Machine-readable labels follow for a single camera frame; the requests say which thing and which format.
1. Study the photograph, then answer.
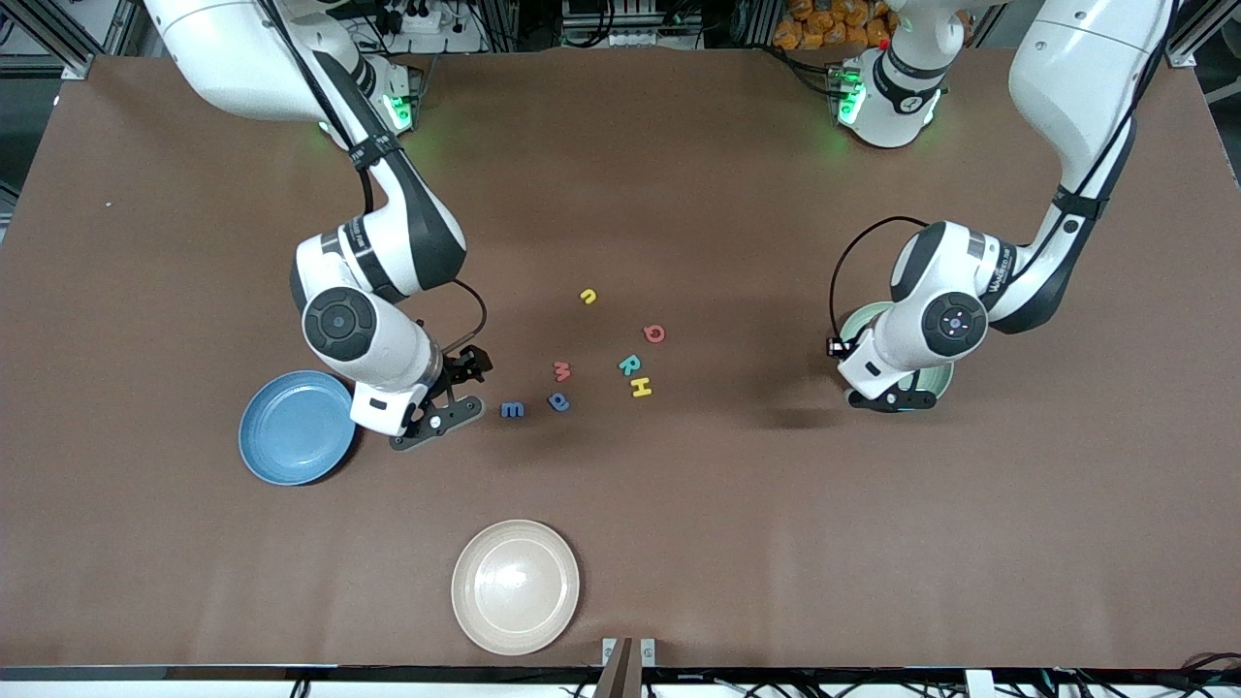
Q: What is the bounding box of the green round plate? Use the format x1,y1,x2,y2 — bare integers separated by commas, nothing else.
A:
840,301,955,412

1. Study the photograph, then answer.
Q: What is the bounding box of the blue round plate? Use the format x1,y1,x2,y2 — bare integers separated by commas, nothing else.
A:
238,370,358,487

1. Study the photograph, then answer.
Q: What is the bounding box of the beige round plate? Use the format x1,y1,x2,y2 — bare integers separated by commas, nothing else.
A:
451,520,581,656

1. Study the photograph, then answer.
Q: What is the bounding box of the orange snack bag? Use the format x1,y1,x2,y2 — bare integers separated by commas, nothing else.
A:
773,0,898,51

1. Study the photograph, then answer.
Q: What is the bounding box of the white power strip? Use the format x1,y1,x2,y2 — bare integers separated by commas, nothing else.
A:
383,0,466,38

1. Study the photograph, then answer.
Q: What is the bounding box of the black equipment rack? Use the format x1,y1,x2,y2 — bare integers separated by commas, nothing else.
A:
560,0,704,49

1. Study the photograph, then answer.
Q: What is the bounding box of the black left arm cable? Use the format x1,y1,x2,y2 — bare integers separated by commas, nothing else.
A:
829,0,1179,340

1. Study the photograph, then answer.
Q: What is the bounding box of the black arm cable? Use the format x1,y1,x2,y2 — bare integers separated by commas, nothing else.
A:
829,0,1179,340
257,0,488,365

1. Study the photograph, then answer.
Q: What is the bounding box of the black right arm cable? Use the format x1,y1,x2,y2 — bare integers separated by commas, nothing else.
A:
257,0,488,365

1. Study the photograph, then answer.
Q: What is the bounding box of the metal table edge bracket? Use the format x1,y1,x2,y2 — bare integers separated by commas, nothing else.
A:
601,637,657,668

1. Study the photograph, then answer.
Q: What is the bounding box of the aluminium frame profile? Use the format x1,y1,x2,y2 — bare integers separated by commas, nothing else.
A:
0,0,93,80
1163,0,1241,69

